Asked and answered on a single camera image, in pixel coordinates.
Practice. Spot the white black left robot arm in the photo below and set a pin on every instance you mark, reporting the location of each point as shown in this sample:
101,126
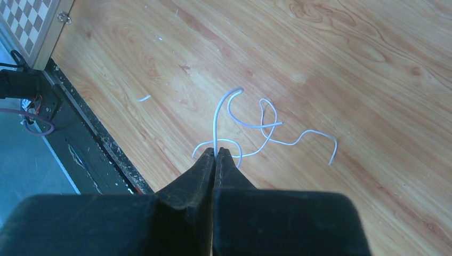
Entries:
22,83

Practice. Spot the small white wire scrap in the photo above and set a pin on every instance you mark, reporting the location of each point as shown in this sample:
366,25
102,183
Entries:
144,98

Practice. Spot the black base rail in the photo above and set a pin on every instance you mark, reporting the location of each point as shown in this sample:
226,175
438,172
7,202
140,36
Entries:
93,160

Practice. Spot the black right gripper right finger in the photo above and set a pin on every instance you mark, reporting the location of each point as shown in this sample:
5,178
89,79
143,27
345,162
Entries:
251,221

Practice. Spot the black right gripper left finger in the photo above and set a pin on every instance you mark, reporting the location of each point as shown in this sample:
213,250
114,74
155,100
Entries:
173,221

